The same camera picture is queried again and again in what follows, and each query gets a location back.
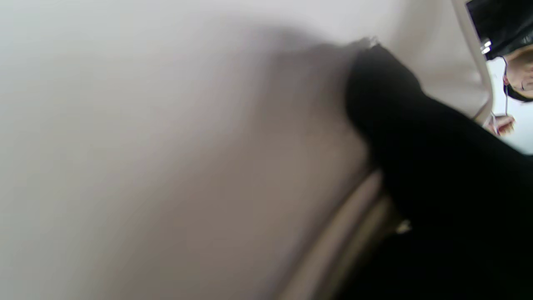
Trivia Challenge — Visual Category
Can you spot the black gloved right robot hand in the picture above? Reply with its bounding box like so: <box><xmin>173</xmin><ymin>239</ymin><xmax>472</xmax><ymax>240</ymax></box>
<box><xmin>333</xmin><ymin>44</ymin><xmax>533</xmax><ymax>300</ymax></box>

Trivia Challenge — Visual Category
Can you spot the person wearing black headset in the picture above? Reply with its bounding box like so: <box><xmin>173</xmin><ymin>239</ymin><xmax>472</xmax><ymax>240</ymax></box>
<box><xmin>466</xmin><ymin>0</ymin><xmax>533</xmax><ymax>138</ymax></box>

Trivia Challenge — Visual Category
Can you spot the cream white cosmetics bag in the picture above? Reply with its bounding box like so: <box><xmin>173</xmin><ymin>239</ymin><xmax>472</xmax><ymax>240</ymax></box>
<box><xmin>0</xmin><ymin>0</ymin><xmax>494</xmax><ymax>300</ymax></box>

